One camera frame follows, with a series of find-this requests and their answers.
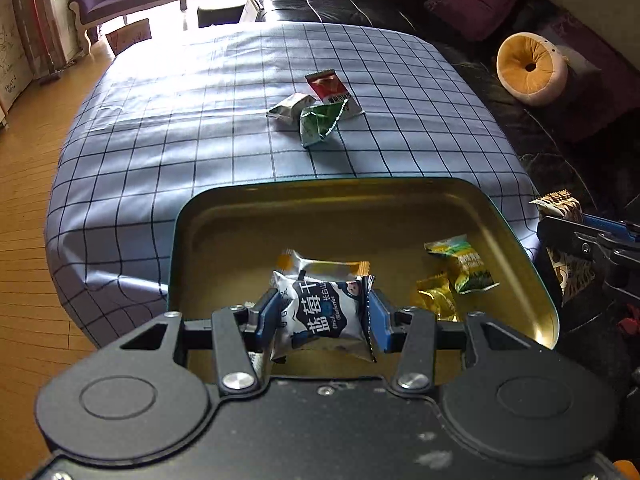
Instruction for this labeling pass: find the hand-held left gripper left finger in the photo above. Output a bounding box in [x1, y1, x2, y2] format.
[120, 287, 281, 396]

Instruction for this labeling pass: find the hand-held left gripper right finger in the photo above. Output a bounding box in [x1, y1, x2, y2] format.
[367, 287, 533, 395]

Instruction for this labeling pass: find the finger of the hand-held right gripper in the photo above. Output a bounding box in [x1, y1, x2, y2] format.
[582, 214, 640, 241]
[537, 216, 606, 263]

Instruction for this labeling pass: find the brown striped snack packet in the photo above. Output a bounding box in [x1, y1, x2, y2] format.
[530, 190, 597, 306]

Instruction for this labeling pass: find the white and navy snack packet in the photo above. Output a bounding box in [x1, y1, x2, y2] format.
[272, 267, 377, 363]

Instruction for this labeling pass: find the small gold candy packet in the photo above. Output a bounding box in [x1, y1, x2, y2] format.
[412, 272, 461, 322]

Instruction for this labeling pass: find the silver packet with orange ends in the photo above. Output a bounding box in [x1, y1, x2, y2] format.
[277, 249, 371, 281]

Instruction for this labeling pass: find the teal and gold metal tin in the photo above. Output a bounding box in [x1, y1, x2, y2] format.
[167, 177, 561, 381]

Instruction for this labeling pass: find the yellow-green snack packet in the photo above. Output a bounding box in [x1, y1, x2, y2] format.
[424, 235, 501, 294]

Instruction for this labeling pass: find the green and white snack packet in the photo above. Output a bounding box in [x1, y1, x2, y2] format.
[300, 101, 349, 148]

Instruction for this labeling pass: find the plain silver snack packet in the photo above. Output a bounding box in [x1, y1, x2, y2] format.
[266, 92, 317, 123]

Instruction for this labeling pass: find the red and white snack packet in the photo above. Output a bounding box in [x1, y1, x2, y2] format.
[305, 72, 362, 119]

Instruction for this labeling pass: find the grey fluffy cushion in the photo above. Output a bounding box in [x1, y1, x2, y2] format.
[555, 45, 603, 91]

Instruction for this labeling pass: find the orange and white donut cushion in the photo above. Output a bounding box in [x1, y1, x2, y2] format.
[496, 32, 569, 107]

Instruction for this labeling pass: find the blue checkered tablecloth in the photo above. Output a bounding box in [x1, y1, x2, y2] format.
[44, 21, 543, 351]

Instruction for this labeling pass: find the magenta pillow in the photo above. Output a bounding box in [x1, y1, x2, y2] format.
[425, 0, 531, 43]

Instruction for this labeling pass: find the black leather sofa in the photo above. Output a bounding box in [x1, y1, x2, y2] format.
[256, 0, 640, 311]

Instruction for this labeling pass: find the white cabinet with drawings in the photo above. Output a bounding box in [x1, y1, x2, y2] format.
[0, 0, 36, 128]

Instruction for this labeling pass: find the red stick vacuum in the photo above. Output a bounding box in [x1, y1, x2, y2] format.
[27, 0, 63, 83]

